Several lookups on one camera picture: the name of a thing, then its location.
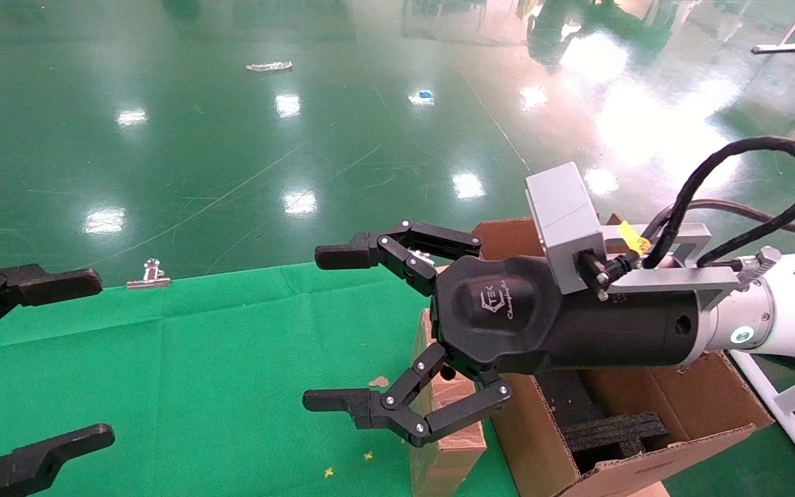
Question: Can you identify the black foam insert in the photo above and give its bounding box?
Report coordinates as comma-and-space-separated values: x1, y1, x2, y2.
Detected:
562, 412, 669, 474

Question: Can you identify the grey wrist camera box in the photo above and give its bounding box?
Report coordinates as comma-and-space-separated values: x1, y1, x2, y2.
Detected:
525, 162, 609, 294

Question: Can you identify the white pipe frame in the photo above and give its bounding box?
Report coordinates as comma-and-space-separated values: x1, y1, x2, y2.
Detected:
729, 349, 795, 494

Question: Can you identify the large open cardboard carton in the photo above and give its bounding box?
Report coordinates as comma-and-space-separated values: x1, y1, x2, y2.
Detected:
472, 217, 774, 497

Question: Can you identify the dark camera cable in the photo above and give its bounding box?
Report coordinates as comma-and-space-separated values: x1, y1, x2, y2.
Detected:
577, 200, 795, 284

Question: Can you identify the black braided loop cable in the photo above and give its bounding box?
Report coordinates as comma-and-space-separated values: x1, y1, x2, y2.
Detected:
642, 137, 795, 270

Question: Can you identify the silver camera mount bracket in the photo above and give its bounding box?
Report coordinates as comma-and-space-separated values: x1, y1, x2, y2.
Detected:
598, 222, 781, 301

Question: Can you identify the white floor stand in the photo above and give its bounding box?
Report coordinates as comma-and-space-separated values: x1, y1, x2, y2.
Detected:
751, 0, 795, 55

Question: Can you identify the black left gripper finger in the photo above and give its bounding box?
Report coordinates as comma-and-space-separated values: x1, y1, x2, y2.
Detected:
0, 260, 103, 353
0, 424, 115, 497

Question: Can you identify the yellow cable tag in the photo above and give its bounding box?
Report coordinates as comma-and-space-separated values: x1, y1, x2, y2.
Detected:
617, 221, 651, 255

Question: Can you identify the small brown cardboard box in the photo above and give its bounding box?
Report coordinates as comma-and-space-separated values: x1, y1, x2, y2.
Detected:
409, 309, 487, 497

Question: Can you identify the green table cloth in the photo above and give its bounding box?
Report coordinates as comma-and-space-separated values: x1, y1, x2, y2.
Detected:
0, 261, 519, 497

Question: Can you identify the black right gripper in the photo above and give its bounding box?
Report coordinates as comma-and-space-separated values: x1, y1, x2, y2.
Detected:
302, 221, 702, 448

